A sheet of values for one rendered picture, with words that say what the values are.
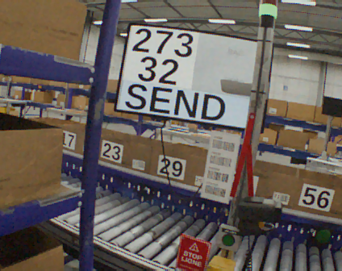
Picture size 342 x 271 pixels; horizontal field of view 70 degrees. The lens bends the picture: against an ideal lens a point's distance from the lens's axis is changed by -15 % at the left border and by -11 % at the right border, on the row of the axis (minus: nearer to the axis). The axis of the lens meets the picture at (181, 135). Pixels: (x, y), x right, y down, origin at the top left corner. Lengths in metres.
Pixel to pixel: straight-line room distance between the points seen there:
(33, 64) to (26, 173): 0.16
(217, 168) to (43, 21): 0.58
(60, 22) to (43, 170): 0.22
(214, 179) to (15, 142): 0.56
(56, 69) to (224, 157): 0.53
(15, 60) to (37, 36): 0.07
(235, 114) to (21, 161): 0.65
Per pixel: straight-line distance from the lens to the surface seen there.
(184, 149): 1.78
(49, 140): 0.44
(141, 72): 0.89
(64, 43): 0.43
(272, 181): 1.38
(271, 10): 0.81
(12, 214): 0.38
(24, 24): 0.39
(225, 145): 0.77
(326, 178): 1.68
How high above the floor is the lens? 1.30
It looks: 6 degrees down
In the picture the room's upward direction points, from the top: 8 degrees clockwise
